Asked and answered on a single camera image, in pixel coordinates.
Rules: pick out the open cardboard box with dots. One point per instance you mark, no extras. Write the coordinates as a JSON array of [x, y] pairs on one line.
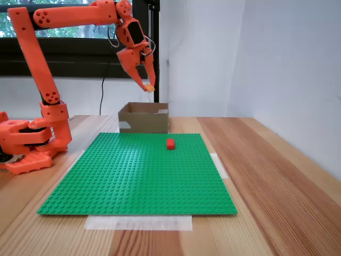
[[149, 122]]

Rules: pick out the green lego baseplate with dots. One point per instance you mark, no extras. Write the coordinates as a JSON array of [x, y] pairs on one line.
[[120, 181]]

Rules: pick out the yellow lego block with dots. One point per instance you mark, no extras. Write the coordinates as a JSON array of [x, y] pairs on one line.
[[150, 88]]

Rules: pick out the red lego block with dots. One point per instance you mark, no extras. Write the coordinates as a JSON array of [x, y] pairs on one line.
[[170, 144]]

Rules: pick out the black table clamp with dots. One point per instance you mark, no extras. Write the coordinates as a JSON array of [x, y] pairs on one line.
[[4, 158]]

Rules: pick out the translucent masking tape strip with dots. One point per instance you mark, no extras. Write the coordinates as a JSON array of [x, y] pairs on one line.
[[138, 223], [219, 165]]

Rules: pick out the black window frame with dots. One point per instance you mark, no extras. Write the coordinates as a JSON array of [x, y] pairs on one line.
[[80, 58]]

